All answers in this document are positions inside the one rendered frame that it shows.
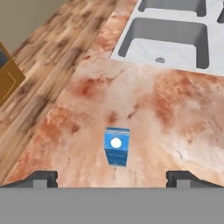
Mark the blue milk carton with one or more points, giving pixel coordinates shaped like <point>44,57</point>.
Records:
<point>117,147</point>

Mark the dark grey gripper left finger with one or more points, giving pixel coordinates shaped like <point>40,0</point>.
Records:
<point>43,178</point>

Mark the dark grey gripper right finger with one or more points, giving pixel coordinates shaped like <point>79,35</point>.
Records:
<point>178,178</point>

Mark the brown wooden cabinet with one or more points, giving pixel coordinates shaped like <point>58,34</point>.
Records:
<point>7,76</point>

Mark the grey double sink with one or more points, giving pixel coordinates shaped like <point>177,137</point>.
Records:
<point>172,35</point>

